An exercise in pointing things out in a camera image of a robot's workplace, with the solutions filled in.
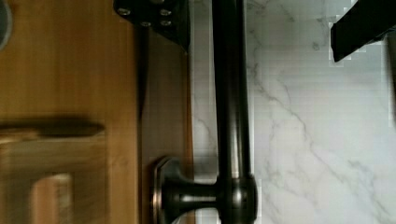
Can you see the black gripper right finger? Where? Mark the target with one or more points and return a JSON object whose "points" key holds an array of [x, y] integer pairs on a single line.
{"points": [[365, 22]]}

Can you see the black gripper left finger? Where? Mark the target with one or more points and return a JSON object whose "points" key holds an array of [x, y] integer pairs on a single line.
{"points": [[168, 18]]}

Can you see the black drawer handle bar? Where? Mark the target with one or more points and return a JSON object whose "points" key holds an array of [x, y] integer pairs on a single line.
{"points": [[234, 195]]}

